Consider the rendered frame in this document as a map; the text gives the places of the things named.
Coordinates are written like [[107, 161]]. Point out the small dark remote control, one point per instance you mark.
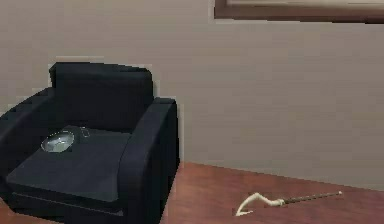
[[84, 132]]

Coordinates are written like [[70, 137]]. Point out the brown framed wall picture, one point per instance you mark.
[[300, 11]]

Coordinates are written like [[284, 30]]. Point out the grey round dish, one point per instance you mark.
[[58, 142]]

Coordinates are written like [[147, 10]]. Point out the black armchair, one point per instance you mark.
[[140, 150]]

